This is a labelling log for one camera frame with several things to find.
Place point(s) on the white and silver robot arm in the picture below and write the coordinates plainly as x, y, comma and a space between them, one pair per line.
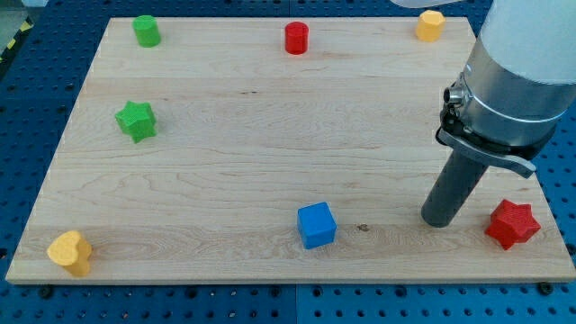
517, 83

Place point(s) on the green star block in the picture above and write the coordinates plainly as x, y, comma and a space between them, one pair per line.
137, 120

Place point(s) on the red star block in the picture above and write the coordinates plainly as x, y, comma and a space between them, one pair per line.
512, 223

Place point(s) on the light wooden board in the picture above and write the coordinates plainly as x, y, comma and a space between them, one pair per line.
247, 134

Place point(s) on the blue cube block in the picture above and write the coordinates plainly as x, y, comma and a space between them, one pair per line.
316, 225

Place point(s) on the red cylinder block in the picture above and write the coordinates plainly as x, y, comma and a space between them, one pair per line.
296, 35

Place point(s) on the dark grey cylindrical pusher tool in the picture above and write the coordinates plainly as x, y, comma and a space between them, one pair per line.
453, 186

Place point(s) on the green cylinder block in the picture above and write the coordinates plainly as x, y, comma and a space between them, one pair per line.
146, 31

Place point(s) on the yellow hexagon block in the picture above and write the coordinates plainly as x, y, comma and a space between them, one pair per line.
430, 26

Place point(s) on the yellow heart block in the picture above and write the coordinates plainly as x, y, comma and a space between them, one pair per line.
71, 251

